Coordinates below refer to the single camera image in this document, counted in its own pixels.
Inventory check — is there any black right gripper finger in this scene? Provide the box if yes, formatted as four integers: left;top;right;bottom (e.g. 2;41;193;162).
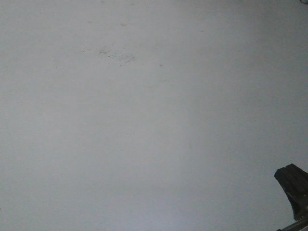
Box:
274;164;308;221

